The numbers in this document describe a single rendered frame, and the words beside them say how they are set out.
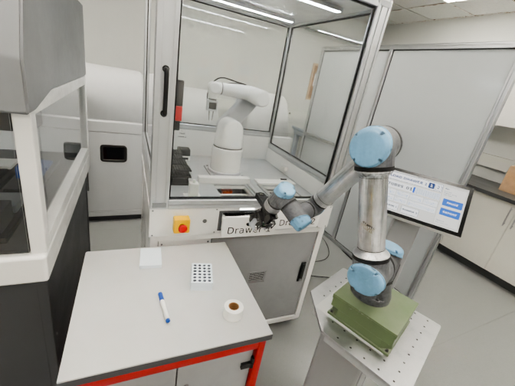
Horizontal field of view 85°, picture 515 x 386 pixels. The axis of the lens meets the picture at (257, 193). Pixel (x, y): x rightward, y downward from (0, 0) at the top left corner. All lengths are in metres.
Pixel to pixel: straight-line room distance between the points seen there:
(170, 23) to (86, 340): 1.07
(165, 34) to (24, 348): 1.32
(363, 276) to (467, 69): 1.97
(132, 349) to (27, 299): 0.52
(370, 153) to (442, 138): 1.77
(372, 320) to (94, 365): 0.87
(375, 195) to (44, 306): 1.25
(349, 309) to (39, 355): 1.25
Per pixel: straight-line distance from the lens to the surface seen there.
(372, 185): 0.91
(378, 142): 0.87
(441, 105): 2.67
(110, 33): 4.41
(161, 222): 1.38
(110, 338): 1.06
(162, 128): 1.23
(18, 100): 0.99
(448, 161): 2.58
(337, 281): 1.42
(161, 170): 1.27
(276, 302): 1.99
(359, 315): 1.17
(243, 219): 1.39
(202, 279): 1.18
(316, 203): 1.16
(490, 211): 3.88
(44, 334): 1.50
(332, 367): 1.40
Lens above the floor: 1.55
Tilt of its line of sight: 21 degrees down
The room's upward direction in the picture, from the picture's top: 10 degrees clockwise
